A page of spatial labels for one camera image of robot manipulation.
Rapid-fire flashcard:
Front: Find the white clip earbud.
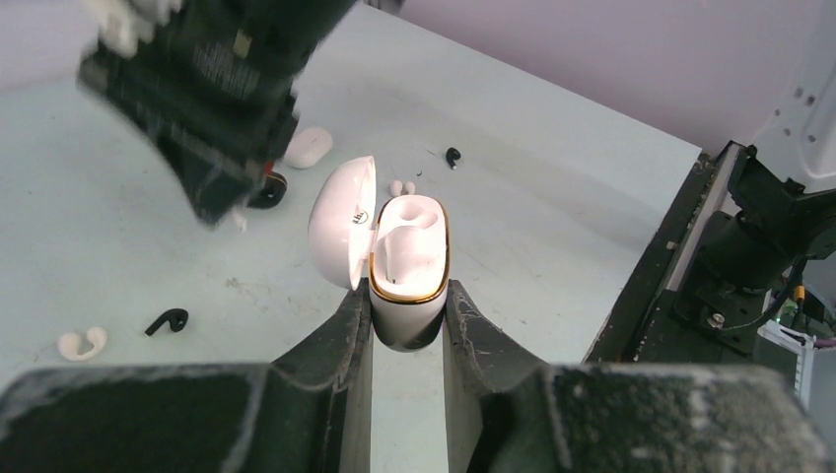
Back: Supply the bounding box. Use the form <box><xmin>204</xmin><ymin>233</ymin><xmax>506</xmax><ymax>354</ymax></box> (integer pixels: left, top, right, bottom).
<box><xmin>389</xmin><ymin>180</ymin><xmax>416</xmax><ymax>198</ymax></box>
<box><xmin>56</xmin><ymin>326</ymin><xmax>108</xmax><ymax>362</ymax></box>

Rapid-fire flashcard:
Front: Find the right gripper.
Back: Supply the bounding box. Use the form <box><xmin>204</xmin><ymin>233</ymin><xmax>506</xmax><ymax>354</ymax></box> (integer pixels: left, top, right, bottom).
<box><xmin>78</xmin><ymin>1</ymin><xmax>352</xmax><ymax>226</ymax></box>

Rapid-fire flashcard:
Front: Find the black earbud left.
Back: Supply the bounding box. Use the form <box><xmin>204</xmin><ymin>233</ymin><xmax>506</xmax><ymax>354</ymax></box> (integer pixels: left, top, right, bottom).
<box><xmin>144</xmin><ymin>307</ymin><xmax>189</xmax><ymax>336</ymax></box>

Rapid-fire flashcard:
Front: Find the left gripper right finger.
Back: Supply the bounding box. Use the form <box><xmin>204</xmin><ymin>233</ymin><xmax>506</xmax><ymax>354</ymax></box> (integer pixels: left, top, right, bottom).
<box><xmin>442</xmin><ymin>280</ymin><xmax>835</xmax><ymax>472</ymax></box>

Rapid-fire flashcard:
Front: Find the white clip earbud right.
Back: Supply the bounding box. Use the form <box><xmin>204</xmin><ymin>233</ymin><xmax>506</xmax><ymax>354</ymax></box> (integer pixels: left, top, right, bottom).
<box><xmin>389</xmin><ymin>180</ymin><xmax>416</xmax><ymax>198</ymax></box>

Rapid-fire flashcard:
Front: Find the white clip earbud left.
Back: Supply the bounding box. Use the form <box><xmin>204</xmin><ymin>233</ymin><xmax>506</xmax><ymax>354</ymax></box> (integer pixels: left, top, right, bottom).
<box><xmin>56</xmin><ymin>326</ymin><xmax>108</xmax><ymax>362</ymax></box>

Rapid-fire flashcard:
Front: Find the white gold-trimmed charging case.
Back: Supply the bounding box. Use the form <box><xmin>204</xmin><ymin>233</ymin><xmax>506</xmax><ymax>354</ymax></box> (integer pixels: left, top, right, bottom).
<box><xmin>308</xmin><ymin>156</ymin><xmax>451</xmax><ymax>352</ymax></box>

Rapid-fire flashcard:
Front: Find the white stem earbud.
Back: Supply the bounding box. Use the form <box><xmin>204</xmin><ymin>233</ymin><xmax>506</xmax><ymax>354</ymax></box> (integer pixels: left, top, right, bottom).
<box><xmin>375</xmin><ymin>226</ymin><xmax>439</xmax><ymax>287</ymax></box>

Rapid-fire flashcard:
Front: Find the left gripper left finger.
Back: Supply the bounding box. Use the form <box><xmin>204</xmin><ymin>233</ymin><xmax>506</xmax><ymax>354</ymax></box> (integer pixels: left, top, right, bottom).
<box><xmin>1</xmin><ymin>282</ymin><xmax>373</xmax><ymax>472</ymax></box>

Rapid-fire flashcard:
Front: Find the black charging case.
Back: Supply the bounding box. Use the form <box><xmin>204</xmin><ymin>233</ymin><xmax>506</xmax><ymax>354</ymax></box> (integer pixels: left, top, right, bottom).
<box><xmin>246</xmin><ymin>171</ymin><xmax>288</xmax><ymax>210</ymax></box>

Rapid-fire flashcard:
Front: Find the black earbud right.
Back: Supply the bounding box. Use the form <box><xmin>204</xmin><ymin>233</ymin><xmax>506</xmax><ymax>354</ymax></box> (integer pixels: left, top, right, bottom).
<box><xmin>445</xmin><ymin>147</ymin><xmax>461</xmax><ymax>169</ymax></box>

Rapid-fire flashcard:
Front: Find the black earbud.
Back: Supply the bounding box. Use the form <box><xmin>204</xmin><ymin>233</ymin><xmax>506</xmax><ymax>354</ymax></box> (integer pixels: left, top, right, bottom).
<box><xmin>445</xmin><ymin>147</ymin><xmax>461</xmax><ymax>169</ymax></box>
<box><xmin>144</xmin><ymin>307</ymin><xmax>189</xmax><ymax>336</ymax></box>

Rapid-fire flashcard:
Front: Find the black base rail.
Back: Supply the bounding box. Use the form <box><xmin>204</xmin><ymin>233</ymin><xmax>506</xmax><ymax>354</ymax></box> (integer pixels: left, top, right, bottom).
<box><xmin>584</xmin><ymin>140</ymin><xmax>836</xmax><ymax>419</ymax></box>

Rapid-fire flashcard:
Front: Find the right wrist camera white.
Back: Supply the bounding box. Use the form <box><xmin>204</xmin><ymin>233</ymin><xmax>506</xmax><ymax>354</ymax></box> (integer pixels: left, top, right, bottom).
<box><xmin>80</xmin><ymin>0</ymin><xmax>183</xmax><ymax>58</ymax></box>

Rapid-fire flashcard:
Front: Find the white oval charging case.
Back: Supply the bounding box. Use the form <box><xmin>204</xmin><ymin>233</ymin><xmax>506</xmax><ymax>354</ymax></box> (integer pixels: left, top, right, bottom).
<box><xmin>283</xmin><ymin>127</ymin><xmax>333</xmax><ymax>169</ymax></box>

